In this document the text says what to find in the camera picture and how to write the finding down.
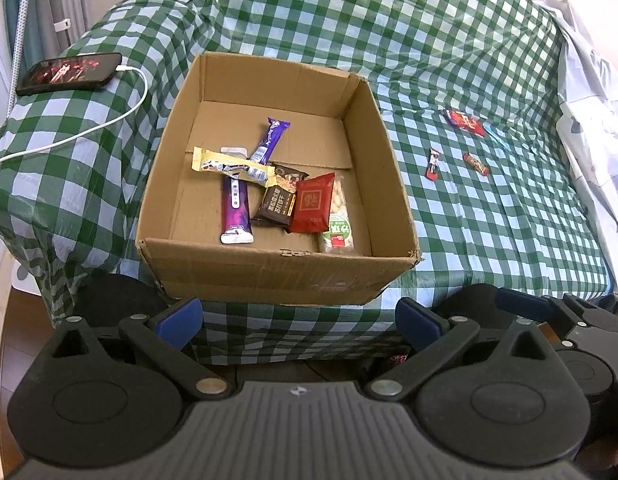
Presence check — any red white black snack stick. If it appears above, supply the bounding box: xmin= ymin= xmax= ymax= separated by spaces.
xmin=425 ymin=148 xmax=440 ymax=181

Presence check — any brown cardboard box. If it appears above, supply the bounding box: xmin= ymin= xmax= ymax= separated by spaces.
xmin=136 ymin=53 xmax=422 ymax=306

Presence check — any red square snack packet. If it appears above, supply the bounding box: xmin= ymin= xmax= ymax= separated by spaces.
xmin=289 ymin=172 xmax=336 ymax=233

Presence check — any black smartphone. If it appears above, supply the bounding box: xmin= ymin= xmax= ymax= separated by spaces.
xmin=15 ymin=52 xmax=123 ymax=96

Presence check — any dark brown chocolate packet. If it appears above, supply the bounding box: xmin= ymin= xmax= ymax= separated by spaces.
xmin=251 ymin=164 xmax=309 ymax=229

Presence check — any green white snack packet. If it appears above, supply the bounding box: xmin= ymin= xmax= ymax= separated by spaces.
xmin=319 ymin=176 xmax=353 ymax=254

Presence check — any light blue stick packet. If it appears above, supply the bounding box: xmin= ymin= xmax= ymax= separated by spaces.
xmin=484 ymin=125 xmax=510 ymax=152

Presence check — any purple chocolate bar wrapper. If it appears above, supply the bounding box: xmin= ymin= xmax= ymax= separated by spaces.
xmin=249 ymin=117 xmax=291 ymax=165

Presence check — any small red orange candy bar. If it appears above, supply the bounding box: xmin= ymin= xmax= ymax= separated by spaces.
xmin=463 ymin=152 xmax=490 ymax=177

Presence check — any green checkered cloth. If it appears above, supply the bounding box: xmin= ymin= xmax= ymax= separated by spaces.
xmin=0 ymin=0 xmax=612 ymax=365

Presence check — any yellow snack bar wrapper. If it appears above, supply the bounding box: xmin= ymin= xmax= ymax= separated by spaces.
xmin=192 ymin=146 xmax=275 ymax=186

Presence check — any purple white stick pouch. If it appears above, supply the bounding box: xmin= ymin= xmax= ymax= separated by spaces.
xmin=220 ymin=166 xmax=254 ymax=245

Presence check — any grey curtain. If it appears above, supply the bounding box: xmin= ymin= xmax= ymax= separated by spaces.
xmin=1 ymin=0 xmax=151 ymax=72

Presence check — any white grey patterned sheet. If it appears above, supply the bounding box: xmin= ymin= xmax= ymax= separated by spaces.
xmin=534 ymin=0 xmax=618 ymax=300

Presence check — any white charging cable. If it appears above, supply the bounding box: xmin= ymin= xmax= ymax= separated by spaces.
xmin=0 ymin=64 xmax=151 ymax=174

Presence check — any red wide snack packet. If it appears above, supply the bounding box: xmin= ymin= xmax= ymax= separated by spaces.
xmin=445 ymin=110 xmax=487 ymax=138

